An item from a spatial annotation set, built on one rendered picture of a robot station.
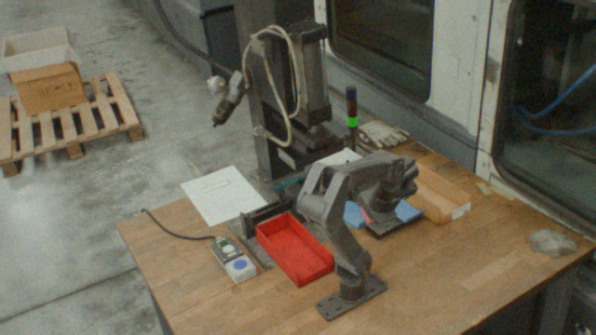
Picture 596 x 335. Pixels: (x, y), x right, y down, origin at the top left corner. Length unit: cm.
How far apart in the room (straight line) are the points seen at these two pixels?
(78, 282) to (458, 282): 218
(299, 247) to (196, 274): 31
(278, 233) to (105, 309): 146
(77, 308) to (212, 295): 156
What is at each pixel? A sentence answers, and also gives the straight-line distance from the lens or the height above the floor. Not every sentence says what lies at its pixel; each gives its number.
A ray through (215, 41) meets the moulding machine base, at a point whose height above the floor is 45.
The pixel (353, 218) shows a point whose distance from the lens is 161.
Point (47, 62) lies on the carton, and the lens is 471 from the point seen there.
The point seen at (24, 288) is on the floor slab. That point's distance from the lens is 333.
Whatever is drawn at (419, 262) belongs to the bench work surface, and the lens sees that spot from 161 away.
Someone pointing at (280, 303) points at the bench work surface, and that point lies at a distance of 152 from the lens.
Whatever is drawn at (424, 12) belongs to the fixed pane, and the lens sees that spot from 214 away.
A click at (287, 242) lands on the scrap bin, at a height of 91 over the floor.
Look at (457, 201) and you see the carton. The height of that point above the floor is 92.
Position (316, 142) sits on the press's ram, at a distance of 162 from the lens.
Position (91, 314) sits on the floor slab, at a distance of 300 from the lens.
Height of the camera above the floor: 200
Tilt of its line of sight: 33 degrees down
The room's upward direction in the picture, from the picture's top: 6 degrees counter-clockwise
